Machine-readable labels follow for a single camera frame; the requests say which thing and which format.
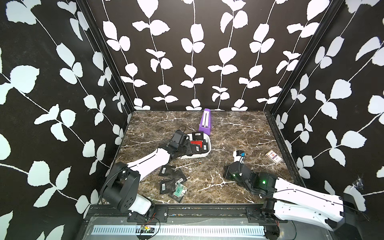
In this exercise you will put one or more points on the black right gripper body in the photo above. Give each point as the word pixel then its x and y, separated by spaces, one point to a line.
pixel 228 175

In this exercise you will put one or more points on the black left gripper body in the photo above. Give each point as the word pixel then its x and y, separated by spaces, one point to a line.
pixel 185 149

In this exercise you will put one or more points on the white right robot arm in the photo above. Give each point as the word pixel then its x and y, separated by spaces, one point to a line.
pixel 286 201

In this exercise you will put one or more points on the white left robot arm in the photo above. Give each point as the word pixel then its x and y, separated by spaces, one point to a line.
pixel 120 189

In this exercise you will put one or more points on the red tea bag under green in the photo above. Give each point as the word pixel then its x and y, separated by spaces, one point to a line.
pixel 196 146

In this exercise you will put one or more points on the black tea bag barcode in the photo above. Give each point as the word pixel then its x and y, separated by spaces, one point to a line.
pixel 198 136

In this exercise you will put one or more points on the black tea bag front centre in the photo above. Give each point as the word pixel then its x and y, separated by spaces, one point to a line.
pixel 204 147

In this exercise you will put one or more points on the black tea bag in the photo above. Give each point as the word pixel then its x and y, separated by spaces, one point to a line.
pixel 167 186
pixel 167 170
pixel 204 147

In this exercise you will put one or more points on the white plastic storage box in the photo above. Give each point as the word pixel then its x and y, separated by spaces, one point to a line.
pixel 198 155

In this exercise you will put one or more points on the black tea bag front left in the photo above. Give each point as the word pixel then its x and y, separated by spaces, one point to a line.
pixel 167 170

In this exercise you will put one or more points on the black tea bag right side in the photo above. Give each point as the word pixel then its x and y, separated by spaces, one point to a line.
pixel 167 186

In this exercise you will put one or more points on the green grape oolong tea bag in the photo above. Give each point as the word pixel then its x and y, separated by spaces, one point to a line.
pixel 179 193

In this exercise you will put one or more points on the white red card pack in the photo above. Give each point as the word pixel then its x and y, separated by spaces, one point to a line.
pixel 274 157

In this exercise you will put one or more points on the purple metronome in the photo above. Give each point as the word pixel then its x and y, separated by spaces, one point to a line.
pixel 205 125

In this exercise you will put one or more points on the perforated white metal rail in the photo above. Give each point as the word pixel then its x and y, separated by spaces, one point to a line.
pixel 173 230

